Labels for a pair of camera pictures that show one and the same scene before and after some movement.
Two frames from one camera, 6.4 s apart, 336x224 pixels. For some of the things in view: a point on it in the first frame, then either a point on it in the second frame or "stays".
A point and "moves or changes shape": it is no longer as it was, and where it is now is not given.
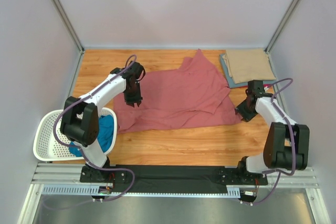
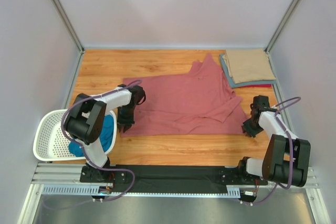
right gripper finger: [247, 118] → [253, 133]
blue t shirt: [105, 135] stays
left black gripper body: [133, 97] → [125, 117]
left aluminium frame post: [61, 9] stays
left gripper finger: [138, 102] → [126, 127]
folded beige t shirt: [244, 65] stays
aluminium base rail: [64, 179] stays
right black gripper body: [244, 109] → [250, 126]
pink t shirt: [187, 96] moves or changes shape
